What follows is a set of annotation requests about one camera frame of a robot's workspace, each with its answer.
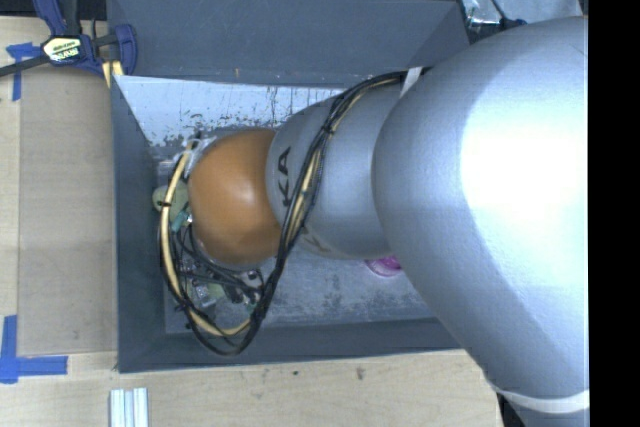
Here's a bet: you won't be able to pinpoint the pale wood flat board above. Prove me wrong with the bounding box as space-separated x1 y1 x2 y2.
16 68 120 357

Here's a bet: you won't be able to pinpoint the grey metal bin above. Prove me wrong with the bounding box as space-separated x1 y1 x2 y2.
104 0 472 374

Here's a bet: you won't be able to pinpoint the pale green round object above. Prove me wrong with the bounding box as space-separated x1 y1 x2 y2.
151 184 176 212

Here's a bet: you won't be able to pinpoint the pink round object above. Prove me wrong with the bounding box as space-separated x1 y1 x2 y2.
363 255 404 278

